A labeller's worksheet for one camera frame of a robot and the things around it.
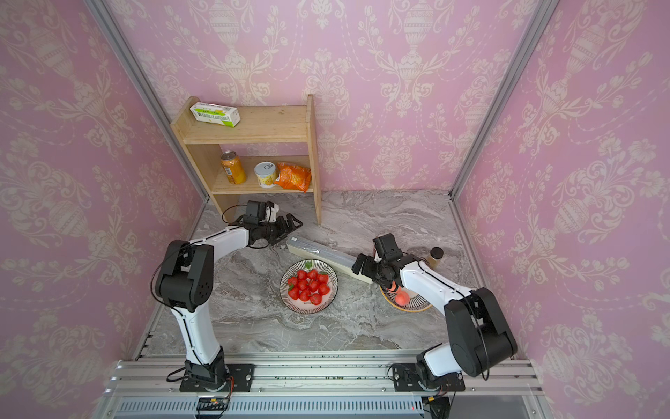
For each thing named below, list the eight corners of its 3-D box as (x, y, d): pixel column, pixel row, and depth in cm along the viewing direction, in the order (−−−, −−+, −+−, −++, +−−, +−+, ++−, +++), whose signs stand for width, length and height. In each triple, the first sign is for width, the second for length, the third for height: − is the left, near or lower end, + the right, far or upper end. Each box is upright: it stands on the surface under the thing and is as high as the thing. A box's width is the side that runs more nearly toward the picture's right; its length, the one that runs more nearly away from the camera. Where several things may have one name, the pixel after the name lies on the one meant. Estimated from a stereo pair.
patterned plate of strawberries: (277, 313, 88) (275, 310, 85) (285, 264, 100) (284, 259, 97) (337, 313, 88) (337, 310, 85) (338, 264, 100) (338, 259, 97)
